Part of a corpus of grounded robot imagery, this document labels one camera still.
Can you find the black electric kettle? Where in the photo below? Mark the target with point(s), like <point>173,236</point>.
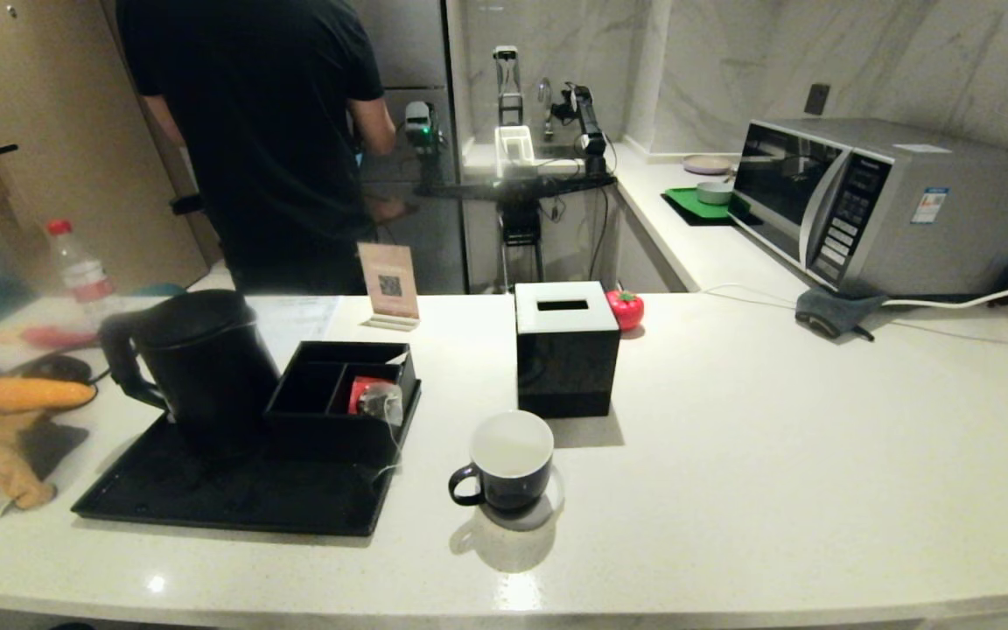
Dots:
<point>206,367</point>

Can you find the black background robot arm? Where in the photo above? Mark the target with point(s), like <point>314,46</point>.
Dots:
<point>589,122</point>

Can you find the black tissue box white lid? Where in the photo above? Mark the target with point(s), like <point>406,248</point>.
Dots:
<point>565,367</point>

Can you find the black stool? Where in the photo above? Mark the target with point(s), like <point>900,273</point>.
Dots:
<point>521,229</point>

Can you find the brown QR code sign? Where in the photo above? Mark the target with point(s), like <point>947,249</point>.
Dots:
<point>388,280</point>

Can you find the red tomato-shaped timer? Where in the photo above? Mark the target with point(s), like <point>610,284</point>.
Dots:
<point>626,310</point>

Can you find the white dish rack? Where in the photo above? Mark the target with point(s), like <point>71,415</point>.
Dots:
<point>513,149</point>

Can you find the black mug white inside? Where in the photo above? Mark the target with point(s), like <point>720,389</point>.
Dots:
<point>513,483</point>

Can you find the grey device with green light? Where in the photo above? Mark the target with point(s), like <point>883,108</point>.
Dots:
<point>419,122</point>

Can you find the green tray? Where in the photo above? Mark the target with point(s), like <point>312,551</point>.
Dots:
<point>686,203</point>

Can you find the chrome faucet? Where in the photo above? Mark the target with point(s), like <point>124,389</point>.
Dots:
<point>544,101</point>

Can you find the black compartment organizer box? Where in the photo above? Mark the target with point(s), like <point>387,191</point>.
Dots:
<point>316,437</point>

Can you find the chrome metal stand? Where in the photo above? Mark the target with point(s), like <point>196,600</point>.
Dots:
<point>507,83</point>

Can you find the small grey bowl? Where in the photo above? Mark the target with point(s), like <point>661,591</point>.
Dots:
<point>715,193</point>

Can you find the pale pink plate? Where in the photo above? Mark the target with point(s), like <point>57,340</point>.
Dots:
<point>707,164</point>

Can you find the grey steel refrigerator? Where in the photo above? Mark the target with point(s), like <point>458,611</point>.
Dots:
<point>416,52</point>

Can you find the person in black shirt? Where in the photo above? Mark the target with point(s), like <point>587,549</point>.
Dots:
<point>250,131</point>

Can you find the grey oven mitt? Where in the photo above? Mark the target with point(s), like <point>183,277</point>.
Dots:
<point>832,311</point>

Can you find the black serving tray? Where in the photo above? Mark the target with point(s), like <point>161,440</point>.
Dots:
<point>233,500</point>

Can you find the plastic bottle red cap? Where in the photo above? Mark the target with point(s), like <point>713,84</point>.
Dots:
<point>82,276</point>

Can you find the silver microwave oven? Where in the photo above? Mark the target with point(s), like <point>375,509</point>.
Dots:
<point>941,219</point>

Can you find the pink flat item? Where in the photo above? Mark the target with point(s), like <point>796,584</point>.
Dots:
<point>53,337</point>

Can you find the orange plush piece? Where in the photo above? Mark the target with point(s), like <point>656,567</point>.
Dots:
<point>36,395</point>

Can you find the dark wall socket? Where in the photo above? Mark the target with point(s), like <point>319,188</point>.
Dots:
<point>816,99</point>

